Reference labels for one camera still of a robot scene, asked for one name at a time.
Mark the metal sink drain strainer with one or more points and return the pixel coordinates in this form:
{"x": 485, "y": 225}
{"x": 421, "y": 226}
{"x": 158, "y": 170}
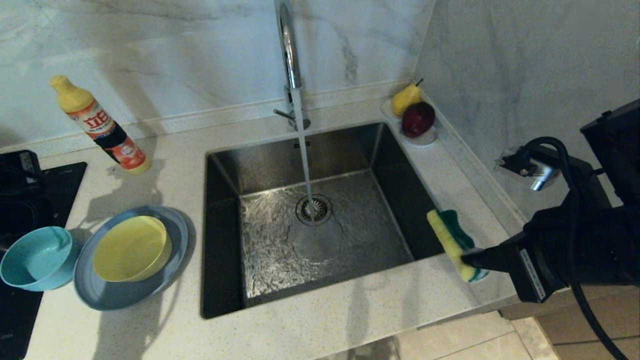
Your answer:
{"x": 324, "y": 214}

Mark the red apple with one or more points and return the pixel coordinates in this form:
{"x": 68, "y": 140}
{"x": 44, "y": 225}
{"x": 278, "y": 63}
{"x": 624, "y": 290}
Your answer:
{"x": 416, "y": 120}

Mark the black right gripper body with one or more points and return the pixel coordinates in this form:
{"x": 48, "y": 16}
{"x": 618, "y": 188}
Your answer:
{"x": 590, "y": 250}

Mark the yellow bowl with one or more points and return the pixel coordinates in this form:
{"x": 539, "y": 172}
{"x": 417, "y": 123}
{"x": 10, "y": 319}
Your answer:
{"x": 131, "y": 250}

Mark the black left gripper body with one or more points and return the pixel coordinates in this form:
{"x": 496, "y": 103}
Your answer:
{"x": 12, "y": 165}

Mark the wooden cabinet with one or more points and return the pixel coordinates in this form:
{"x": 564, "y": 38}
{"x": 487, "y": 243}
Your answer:
{"x": 620, "y": 320}

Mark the grey-blue plate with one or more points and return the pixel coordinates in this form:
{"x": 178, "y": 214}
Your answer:
{"x": 125, "y": 298}

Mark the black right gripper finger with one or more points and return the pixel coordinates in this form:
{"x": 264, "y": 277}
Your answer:
{"x": 487, "y": 257}

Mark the yellow pear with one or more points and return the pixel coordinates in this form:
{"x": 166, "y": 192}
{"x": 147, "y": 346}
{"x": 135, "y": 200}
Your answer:
{"x": 402, "y": 101}

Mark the chrome kitchen faucet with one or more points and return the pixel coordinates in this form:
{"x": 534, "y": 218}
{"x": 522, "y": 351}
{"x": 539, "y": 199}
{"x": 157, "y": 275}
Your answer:
{"x": 290, "y": 55}

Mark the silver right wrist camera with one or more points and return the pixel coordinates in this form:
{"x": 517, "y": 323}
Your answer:
{"x": 537, "y": 172}

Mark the stainless steel sink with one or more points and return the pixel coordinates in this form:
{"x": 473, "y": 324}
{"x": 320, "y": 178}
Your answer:
{"x": 350, "y": 150}

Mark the black right wrist motor cylinder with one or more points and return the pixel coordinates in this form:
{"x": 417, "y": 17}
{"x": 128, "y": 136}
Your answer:
{"x": 620, "y": 150}

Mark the teal bowl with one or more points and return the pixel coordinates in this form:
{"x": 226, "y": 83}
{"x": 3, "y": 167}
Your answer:
{"x": 37, "y": 260}

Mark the green and yellow sponge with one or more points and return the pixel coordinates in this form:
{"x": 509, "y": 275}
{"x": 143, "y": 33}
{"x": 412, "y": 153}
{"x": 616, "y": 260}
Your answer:
{"x": 445, "y": 235}

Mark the small white dish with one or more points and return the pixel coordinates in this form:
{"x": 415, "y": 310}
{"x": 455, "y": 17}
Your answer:
{"x": 425, "y": 141}

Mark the orange dish soap bottle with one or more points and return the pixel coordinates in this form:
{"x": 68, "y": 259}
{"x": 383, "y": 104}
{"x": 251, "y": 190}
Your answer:
{"x": 102, "y": 127}

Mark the black induction cooktop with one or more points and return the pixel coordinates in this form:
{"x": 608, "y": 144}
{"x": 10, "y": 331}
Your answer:
{"x": 20, "y": 325}

